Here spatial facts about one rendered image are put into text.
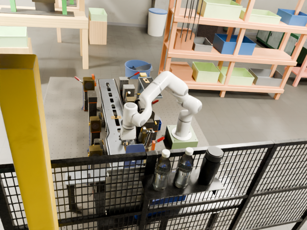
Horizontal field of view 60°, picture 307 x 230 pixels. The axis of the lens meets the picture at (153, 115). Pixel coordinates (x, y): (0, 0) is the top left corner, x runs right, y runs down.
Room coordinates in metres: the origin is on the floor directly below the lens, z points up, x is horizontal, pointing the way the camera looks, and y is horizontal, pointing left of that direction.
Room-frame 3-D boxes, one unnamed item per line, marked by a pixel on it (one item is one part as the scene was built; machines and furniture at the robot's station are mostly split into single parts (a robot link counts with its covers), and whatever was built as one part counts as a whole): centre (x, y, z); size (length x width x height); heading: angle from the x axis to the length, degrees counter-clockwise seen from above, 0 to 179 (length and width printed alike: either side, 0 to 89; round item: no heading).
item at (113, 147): (1.84, 0.32, 1.00); 1.38 x 0.22 x 0.02; 20
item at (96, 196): (1.05, -0.19, 1.01); 0.90 x 0.22 x 0.03; 110
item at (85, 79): (2.31, 0.70, 0.88); 0.14 x 0.09 x 0.36; 110
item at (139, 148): (1.14, 0.07, 1.17); 0.12 x 0.01 x 0.34; 110
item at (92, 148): (1.37, 0.37, 0.87); 0.12 x 0.07 x 0.35; 110
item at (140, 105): (1.80, 0.08, 0.94); 0.18 x 0.13 x 0.49; 20
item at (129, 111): (1.39, 0.14, 1.36); 0.09 x 0.08 x 0.13; 54
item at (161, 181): (0.79, -0.07, 1.53); 0.07 x 0.07 x 0.20
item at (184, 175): (0.82, -0.17, 1.53); 0.07 x 0.07 x 0.20
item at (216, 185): (0.84, -0.17, 1.46); 0.36 x 0.15 x 0.18; 110
